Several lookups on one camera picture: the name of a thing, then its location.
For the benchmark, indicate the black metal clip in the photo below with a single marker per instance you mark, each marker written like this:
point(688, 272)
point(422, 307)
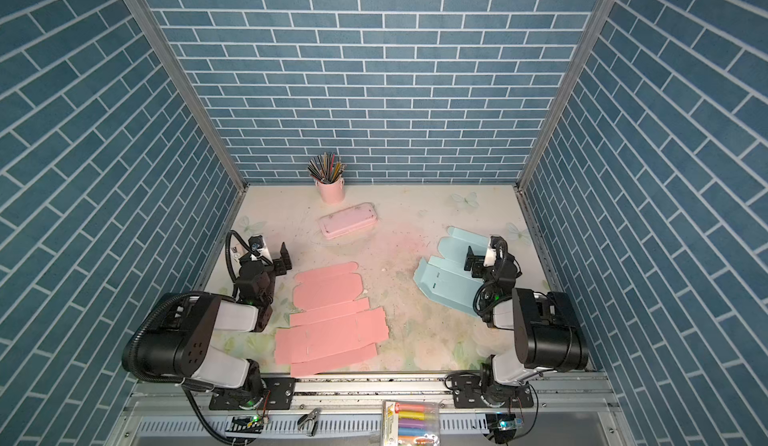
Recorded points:
point(309, 423)

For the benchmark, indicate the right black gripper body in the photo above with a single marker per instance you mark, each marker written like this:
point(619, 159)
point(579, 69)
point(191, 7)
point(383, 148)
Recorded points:
point(477, 263)

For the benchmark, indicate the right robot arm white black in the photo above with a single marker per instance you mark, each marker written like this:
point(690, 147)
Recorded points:
point(547, 337)

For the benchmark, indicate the right small circuit board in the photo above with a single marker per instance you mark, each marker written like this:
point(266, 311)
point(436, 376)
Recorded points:
point(501, 427)

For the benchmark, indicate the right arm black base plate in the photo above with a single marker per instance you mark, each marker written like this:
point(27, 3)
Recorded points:
point(470, 390)

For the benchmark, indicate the pink paper box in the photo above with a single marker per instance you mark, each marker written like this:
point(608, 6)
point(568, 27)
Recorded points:
point(335, 327)

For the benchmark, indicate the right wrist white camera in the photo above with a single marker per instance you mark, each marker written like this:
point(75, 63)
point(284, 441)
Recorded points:
point(496, 252)

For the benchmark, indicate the aluminium front rail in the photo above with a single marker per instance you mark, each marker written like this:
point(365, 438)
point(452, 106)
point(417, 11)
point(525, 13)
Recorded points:
point(359, 393)

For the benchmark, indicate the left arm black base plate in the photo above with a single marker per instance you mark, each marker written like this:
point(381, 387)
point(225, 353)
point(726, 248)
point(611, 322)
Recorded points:
point(269, 393)

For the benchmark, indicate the bundle of coloured pencils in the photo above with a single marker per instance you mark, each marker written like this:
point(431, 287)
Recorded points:
point(326, 168)

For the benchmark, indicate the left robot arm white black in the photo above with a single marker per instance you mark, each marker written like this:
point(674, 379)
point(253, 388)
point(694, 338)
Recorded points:
point(173, 343)

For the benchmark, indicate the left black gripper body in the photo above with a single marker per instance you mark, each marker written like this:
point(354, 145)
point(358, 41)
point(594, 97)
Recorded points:
point(274, 263)

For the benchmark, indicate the pink pencil case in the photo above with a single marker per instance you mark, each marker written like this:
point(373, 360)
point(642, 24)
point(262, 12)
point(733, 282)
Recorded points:
point(349, 220)

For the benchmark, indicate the wrist white camera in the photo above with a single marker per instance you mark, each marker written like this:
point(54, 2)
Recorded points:
point(496, 252)
point(258, 247)

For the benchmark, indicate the pack of coloured markers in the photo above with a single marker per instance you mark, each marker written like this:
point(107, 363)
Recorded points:
point(410, 424)

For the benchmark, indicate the small circuit board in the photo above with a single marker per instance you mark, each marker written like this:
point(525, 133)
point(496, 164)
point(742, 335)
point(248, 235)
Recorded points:
point(501, 427)
point(248, 424)

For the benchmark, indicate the left small circuit board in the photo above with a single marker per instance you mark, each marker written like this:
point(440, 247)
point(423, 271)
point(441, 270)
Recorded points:
point(248, 424)

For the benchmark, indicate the pink pencil cup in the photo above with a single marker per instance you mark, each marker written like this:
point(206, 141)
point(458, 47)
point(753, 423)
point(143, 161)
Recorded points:
point(331, 193)

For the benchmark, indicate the light blue flat paper box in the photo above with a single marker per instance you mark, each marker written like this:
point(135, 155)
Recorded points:
point(443, 278)

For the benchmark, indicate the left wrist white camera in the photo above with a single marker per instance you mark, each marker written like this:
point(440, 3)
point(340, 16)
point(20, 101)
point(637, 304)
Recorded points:
point(258, 247)

